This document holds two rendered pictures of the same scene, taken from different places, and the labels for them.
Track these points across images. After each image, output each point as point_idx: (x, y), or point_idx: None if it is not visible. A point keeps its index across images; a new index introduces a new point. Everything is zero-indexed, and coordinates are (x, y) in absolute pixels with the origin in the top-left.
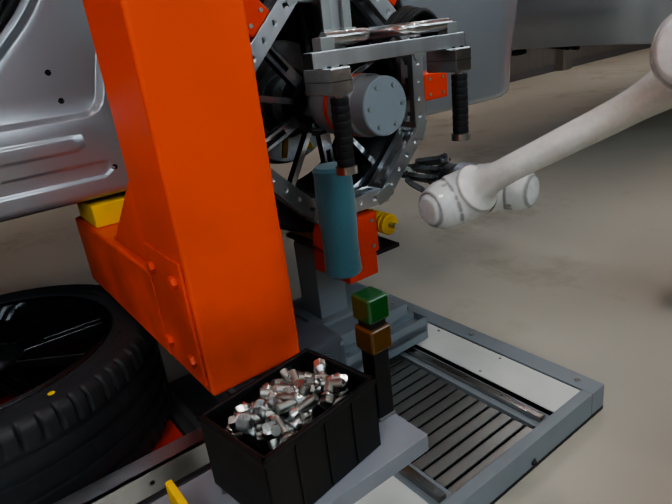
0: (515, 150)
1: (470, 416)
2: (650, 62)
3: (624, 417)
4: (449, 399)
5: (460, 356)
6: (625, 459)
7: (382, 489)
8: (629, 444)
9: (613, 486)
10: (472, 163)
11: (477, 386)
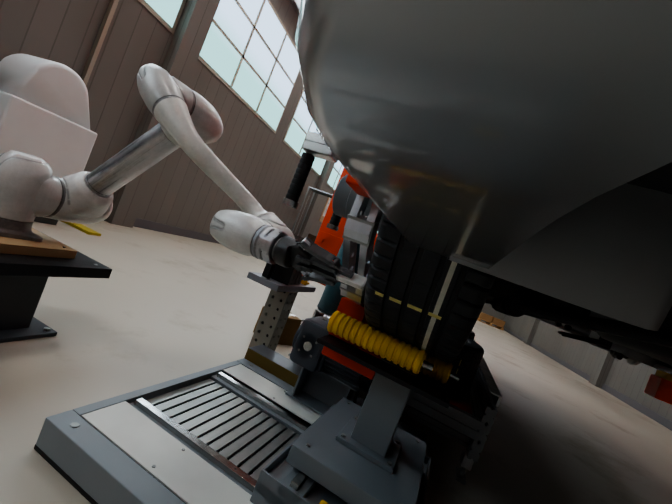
0: (247, 190)
1: (196, 418)
2: (220, 135)
3: (17, 436)
4: (214, 434)
5: (203, 474)
6: (63, 403)
7: (251, 380)
8: (45, 413)
9: (92, 391)
10: (273, 227)
11: (189, 432)
